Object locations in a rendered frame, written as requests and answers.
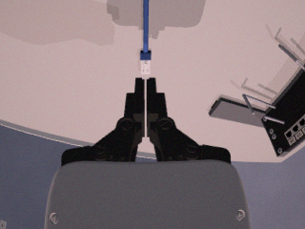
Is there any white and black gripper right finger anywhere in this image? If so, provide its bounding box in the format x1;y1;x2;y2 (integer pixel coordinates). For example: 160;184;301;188
147;77;231;164

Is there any blue patch cord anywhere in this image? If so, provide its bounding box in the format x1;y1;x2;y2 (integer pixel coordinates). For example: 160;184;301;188
143;0;149;52

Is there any white ethernet plug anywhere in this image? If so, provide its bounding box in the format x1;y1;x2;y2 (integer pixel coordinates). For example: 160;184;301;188
140;51;152;74

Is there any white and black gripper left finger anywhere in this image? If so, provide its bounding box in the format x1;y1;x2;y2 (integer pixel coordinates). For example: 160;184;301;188
61;77;145;166

